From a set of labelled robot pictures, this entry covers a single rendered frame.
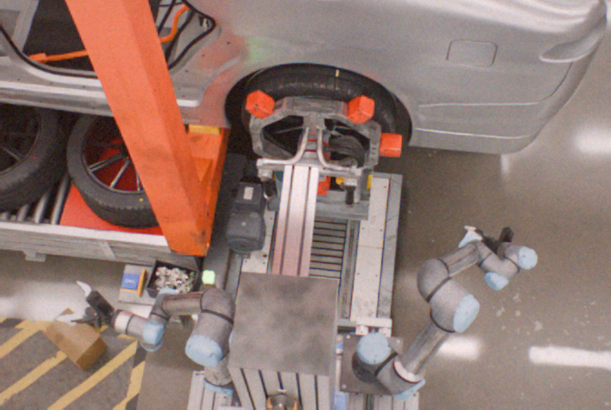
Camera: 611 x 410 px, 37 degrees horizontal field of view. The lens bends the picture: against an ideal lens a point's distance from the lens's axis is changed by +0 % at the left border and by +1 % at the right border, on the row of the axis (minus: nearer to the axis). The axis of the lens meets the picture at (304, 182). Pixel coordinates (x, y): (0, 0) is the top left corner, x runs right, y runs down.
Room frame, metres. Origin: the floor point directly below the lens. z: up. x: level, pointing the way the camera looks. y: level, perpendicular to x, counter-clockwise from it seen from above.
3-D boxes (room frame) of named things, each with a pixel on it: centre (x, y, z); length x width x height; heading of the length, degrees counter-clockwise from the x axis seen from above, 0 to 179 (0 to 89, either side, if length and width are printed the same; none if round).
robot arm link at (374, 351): (0.91, -0.22, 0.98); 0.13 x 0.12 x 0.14; 40
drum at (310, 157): (1.81, -0.05, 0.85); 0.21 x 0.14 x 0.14; 170
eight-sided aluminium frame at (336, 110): (1.88, -0.06, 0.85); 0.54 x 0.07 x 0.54; 80
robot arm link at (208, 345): (0.86, 0.33, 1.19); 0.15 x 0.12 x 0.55; 157
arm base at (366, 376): (0.91, -0.21, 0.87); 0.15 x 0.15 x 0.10
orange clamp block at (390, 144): (1.83, -0.37, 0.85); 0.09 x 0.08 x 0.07; 80
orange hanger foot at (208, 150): (1.93, 0.45, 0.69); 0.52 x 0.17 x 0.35; 170
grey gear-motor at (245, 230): (1.84, 0.26, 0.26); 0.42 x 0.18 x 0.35; 170
